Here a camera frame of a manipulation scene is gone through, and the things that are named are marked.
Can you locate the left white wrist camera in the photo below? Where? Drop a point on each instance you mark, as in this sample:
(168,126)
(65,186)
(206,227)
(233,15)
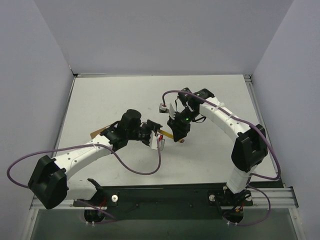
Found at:
(157,141)

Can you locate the brown cardboard express box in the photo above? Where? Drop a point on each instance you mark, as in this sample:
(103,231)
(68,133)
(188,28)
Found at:
(97,132)

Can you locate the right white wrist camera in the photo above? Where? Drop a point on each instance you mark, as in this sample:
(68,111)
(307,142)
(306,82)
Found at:
(163,109)

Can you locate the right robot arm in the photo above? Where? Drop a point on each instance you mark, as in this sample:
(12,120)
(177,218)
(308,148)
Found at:
(249,146)

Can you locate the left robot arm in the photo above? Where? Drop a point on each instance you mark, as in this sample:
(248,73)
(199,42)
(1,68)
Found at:
(51,180)

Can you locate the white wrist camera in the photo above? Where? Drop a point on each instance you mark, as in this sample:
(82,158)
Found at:
(163,109)
(157,141)

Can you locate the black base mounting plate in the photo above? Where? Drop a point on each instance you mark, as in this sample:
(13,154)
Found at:
(198,201)

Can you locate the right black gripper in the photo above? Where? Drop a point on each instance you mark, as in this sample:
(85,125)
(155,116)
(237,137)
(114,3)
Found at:
(177,125)

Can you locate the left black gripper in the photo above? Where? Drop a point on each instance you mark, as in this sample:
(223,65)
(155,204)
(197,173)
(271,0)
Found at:
(147,132)

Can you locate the aluminium front rail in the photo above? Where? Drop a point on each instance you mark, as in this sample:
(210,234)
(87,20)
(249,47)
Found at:
(280,198)

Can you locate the yellow utility knife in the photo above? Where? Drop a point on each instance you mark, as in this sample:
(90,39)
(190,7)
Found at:
(169,135)

